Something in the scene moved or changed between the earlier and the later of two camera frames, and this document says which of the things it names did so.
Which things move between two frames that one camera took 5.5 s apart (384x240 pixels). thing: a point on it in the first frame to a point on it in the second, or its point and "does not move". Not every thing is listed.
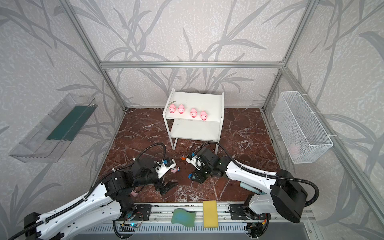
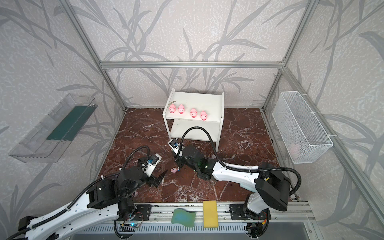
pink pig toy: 203,115 does not move
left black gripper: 162,184 to 154,180
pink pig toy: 193,112 does not move
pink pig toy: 172,108 does not move
